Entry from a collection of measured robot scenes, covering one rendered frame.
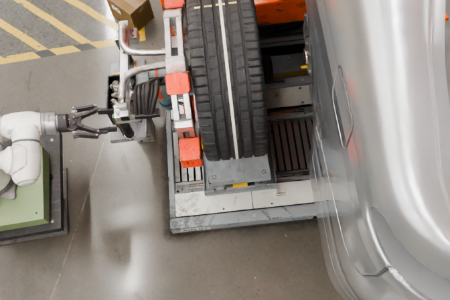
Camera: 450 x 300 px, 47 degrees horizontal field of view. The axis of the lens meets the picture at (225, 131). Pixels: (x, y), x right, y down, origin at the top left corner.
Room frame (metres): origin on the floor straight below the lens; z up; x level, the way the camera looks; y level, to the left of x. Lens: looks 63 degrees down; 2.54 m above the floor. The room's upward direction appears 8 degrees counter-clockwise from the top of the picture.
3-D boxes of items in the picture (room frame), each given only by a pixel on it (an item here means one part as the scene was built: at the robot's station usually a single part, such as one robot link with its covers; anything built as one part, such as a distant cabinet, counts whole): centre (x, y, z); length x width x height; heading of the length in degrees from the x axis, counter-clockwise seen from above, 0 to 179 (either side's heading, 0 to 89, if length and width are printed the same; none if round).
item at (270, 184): (1.13, -0.05, 0.13); 0.50 x 0.36 x 0.10; 178
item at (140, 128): (1.30, 0.43, 0.44); 0.43 x 0.17 x 0.03; 178
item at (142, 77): (1.10, 0.20, 0.85); 0.21 x 0.14 x 0.14; 88
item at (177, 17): (1.10, 0.13, 0.85); 0.54 x 0.07 x 0.54; 178
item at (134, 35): (1.28, 0.32, 0.93); 0.09 x 0.05 x 0.05; 88
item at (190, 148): (0.79, 0.13, 0.85); 0.09 x 0.08 x 0.07; 178
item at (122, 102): (1.01, 0.25, 1.03); 0.19 x 0.18 x 0.11; 88
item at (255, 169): (1.09, -0.04, 0.32); 0.40 x 0.30 x 0.28; 178
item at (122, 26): (1.20, 0.24, 1.03); 0.19 x 0.18 x 0.11; 88
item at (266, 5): (1.63, -0.22, 0.69); 0.52 x 0.17 x 0.35; 88
